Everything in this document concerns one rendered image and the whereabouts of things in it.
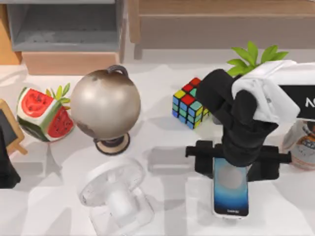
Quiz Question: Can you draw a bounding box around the white smartphone with blue screen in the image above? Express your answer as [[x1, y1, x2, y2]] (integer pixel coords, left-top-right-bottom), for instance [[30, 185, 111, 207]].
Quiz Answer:
[[212, 157, 251, 219]]

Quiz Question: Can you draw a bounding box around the white and orange can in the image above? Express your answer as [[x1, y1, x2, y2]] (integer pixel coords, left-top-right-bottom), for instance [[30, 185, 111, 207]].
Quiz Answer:
[[281, 117, 315, 171]]

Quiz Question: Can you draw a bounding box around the coloured puzzle cube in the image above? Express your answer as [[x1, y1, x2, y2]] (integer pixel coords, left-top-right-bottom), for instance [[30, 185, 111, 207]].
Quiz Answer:
[[171, 77, 213, 130]]

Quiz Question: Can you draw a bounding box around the white desk fan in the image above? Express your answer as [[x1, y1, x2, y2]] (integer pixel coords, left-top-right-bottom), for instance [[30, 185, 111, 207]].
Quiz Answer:
[[78, 156, 156, 230]]

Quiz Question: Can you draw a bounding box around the green leafy plant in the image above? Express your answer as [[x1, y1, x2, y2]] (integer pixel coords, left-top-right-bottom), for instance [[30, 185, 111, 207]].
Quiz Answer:
[[225, 40, 289, 77]]

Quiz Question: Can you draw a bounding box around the beige globe on stand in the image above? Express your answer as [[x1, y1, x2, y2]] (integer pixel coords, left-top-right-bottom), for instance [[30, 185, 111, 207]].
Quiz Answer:
[[69, 64, 142, 155]]

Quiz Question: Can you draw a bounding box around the wooden open shelf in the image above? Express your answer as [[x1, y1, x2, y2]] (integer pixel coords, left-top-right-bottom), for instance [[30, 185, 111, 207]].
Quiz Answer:
[[127, 0, 315, 60]]

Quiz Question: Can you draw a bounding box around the pale wooden drawer front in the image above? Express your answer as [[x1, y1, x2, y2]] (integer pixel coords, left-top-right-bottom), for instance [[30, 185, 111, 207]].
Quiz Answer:
[[21, 51, 119, 75]]

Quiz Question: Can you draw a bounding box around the watermelon cube plant pot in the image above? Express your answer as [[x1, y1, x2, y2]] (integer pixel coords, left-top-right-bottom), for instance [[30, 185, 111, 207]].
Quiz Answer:
[[16, 83, 75, 143]]

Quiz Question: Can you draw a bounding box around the framed blackboard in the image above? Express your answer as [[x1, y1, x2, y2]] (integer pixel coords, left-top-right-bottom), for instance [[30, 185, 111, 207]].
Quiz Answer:
[[0, 99, 28, 155]]

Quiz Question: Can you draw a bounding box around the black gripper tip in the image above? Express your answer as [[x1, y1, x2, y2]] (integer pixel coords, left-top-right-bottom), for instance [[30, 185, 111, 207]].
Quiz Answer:
[[0, 127, 21, 190]]

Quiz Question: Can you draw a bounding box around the wooden cupboard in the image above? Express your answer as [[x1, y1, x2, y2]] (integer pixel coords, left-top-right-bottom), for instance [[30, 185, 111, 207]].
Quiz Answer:
[[0, 4, 23, 66]]

